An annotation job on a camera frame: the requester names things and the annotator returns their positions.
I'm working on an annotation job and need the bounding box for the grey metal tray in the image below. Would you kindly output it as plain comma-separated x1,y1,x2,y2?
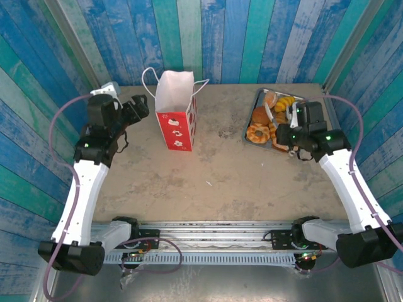
241,87,308,155

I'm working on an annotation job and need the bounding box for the yellow fake croissant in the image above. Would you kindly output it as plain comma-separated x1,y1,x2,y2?
274,96,296,113

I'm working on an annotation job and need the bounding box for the thin black left gripper cable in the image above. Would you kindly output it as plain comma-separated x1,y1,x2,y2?
115,129,130,154

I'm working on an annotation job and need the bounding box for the thin black right gripper cable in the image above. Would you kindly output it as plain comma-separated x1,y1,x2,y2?
288,150,315,162

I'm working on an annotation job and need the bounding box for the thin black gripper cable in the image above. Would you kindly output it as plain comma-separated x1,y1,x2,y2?
288,150,315,162
115,129,130,154

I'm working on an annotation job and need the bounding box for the metal corner post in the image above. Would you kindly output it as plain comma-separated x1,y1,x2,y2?
322,0,387,94
43,0,105,95

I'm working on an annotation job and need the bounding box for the golden ring fake bread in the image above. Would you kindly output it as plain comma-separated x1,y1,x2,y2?
246,123,271,145

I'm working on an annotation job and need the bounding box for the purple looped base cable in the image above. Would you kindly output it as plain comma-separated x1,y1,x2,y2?
120,237,183,275

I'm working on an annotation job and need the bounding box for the golden striped fake bread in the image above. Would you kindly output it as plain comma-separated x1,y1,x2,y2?
270,111,289,141

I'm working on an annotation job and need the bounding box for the orange white fake bun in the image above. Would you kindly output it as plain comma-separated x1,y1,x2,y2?
263,91,280,109

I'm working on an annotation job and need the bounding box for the red white paper bag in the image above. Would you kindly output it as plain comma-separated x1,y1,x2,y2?
141,67,210,152

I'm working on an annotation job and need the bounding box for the slotted grey cable duct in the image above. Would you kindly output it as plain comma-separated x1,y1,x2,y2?
103,252,298,268

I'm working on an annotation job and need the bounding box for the aluminium rail frame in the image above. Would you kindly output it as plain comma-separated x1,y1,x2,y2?
89,220,350,252

